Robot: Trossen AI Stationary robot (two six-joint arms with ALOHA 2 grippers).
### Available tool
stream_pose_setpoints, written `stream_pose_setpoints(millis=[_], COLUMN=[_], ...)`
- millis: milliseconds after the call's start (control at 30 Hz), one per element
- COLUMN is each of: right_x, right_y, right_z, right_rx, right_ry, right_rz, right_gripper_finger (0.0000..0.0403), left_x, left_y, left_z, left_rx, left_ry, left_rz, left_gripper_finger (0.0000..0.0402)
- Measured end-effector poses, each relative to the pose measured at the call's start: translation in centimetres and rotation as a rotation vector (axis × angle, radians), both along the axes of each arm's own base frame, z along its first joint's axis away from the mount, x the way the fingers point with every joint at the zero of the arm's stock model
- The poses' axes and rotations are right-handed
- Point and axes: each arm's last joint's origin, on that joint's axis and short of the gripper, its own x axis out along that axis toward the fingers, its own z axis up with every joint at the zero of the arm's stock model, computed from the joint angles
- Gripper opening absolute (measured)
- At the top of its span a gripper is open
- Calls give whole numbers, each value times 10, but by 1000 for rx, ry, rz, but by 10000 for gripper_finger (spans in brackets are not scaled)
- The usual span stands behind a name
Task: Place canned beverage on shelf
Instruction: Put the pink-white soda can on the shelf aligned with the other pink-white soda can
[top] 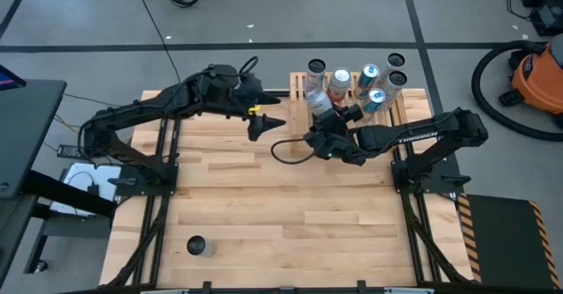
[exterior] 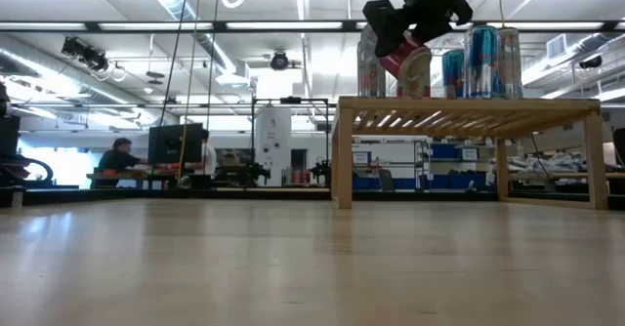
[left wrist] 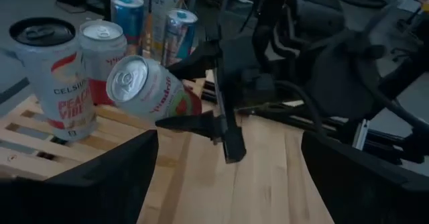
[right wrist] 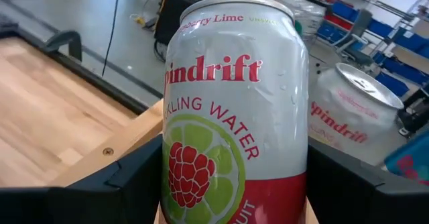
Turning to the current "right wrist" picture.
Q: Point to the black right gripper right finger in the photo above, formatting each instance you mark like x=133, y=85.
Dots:
x=362, y=200

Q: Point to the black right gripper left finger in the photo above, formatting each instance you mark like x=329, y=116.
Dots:
x=83, y=200

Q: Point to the blue silver Red Bull can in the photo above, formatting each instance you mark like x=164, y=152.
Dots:
x=412, y=163

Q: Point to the red white Spindrift can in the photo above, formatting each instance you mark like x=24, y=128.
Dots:
x=234, y=100
x=352, y=116

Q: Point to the wooden slatted shelf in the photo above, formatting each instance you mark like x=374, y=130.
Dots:
x=134, y=137

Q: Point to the blue storage bin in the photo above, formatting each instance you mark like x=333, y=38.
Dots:
x=410, y=39
x=330, y=33
x=345, y=11
x=392, y=83
x=380, y=27

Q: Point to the large black clamp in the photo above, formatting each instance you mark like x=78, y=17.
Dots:
x=63, y=36

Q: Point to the grey office chair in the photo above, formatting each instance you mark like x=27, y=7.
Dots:
x=360, y=26

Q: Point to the black computer cabinet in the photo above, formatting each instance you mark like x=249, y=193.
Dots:
x=171, y=12

